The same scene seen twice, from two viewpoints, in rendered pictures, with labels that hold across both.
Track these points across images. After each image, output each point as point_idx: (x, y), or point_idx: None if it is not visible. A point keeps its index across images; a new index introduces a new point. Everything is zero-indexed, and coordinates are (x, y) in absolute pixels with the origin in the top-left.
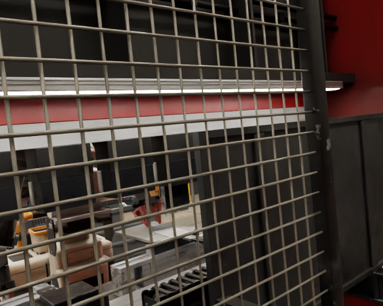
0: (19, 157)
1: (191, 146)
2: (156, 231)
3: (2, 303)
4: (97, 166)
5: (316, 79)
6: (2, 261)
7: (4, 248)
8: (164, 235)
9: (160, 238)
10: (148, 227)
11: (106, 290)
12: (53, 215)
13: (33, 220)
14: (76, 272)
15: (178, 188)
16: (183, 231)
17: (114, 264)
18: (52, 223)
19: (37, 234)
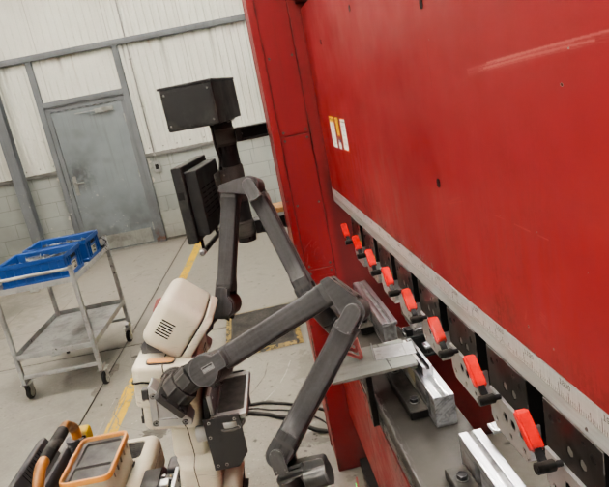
0: (365, 318)
1: None
2: (378, 358)
3: (489, 463)
4: (417, 298)
5: None
6: (332, 470)
7: (323, 454)
8: (401, 355)
9: (407, 358)
10: (348, 361)
11: (417, 432)
12: (214, 411)
13: (23, 474)
14: (241, 477)
15: None
16: (402, 345)
17: (434, 395)
18: (240, 418)
19: (111, 474)
